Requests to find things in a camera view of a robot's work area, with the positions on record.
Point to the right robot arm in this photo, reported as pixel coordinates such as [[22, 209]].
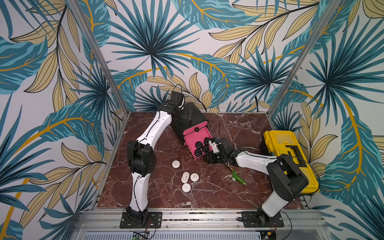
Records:
[[287, 180]]

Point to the yellow black pliers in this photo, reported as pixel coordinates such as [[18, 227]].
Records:
[[229, 167]]

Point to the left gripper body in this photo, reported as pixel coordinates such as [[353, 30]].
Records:
[[180, 113]]

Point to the black drawer cabinet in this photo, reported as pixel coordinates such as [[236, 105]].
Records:
[[180, 126]]

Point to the green plastic toy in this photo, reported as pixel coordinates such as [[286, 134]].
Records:
[[237, 178]]

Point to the aluminium rail frame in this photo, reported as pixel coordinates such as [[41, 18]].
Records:
[[200, 224]]

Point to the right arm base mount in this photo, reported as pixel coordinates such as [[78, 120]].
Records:
[[258, 219]]

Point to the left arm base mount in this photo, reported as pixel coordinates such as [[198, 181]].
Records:
[[136, 220]]

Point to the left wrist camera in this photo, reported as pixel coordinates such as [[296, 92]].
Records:
[[177, 99]]

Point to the black round earphone case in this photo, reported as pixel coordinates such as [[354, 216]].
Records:
[[199, 145], [207, 141], [198, 153]]

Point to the white round earphone case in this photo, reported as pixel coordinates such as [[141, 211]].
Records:
[[176, 164], [194, 177], [186, 188]]

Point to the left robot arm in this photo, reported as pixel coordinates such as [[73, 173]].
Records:
[[141, 155]]

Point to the black oval earphone case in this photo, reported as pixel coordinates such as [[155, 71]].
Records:
[[205, 149]]

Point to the pink drawer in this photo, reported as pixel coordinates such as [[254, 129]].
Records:
[[198, 141], [195, 128]]

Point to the white oval earphone case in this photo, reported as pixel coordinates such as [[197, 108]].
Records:
[[185, 177]]

